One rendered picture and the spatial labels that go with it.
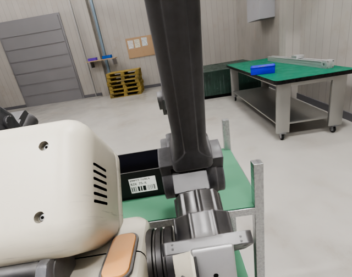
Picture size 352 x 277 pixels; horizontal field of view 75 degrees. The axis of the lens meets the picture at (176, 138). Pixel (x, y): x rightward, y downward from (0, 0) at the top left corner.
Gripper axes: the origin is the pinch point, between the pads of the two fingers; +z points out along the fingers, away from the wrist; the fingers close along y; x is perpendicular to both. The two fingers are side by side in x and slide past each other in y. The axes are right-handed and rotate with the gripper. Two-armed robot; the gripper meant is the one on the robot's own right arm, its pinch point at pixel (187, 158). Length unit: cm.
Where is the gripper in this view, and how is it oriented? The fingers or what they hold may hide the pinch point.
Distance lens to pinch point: 71.8
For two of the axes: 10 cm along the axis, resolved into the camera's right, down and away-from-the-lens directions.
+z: 1.2, 6.6, 7.5
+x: 1.2, 7.4, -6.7
